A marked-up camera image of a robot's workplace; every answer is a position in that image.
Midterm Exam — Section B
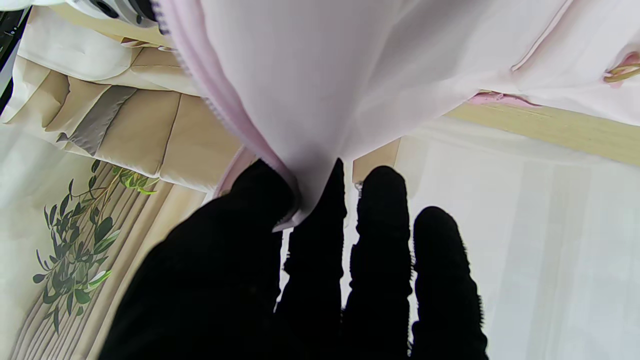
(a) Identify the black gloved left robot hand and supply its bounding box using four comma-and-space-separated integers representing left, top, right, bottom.
97, 157, 491, 360

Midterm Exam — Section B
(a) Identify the pale pink backpack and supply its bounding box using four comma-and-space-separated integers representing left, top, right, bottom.
150, 0, 640, 233

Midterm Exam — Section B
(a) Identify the beige pleated curtain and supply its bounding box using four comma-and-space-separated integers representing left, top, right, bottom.
10, 165, 211, 360

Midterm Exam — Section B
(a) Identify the tall green leafy plant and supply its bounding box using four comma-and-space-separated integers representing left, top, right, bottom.
32, 159, 161, 335

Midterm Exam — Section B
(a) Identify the beige sofa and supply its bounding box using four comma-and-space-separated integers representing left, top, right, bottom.
0, 5, 401, 196

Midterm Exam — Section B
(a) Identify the grey brown sofa cushion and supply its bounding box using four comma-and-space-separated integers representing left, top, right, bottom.
57, 85, 138, 157

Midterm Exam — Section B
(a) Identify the white sofa cushion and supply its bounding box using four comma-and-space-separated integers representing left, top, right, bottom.
17, 7, 138, 83

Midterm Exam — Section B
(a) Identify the white sheer curtain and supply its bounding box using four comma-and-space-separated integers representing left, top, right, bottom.
280, 117, 640, 360

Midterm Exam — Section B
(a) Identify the black metal frame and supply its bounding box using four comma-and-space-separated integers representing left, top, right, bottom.
0, 10, 28, 116

